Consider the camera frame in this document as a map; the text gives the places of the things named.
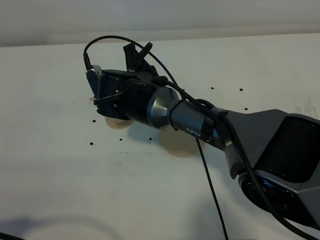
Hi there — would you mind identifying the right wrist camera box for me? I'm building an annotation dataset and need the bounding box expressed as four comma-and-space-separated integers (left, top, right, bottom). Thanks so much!
86, 65, 102, 98

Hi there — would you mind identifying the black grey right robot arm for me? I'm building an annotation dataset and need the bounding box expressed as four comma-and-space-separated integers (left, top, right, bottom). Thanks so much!
85, 44, 320, 229

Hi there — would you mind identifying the beige teapot saucer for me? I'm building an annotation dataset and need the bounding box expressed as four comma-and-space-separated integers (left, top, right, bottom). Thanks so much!
159, 127, 199, 158

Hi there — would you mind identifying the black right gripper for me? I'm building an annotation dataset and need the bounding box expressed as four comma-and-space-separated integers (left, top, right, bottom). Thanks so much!
93, 43, 159, 124

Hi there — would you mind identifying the beige near cup saucer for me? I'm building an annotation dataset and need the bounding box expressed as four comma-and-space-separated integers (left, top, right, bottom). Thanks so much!
105, 117, 134, 130

